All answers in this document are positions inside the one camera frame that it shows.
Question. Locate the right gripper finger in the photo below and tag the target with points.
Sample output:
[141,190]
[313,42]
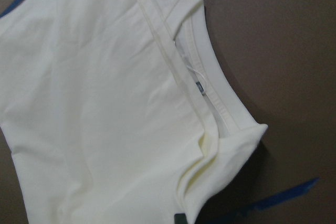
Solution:
[179,218]

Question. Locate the cream long-sleeve cat shirt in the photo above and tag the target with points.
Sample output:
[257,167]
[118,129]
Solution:
[117,111]

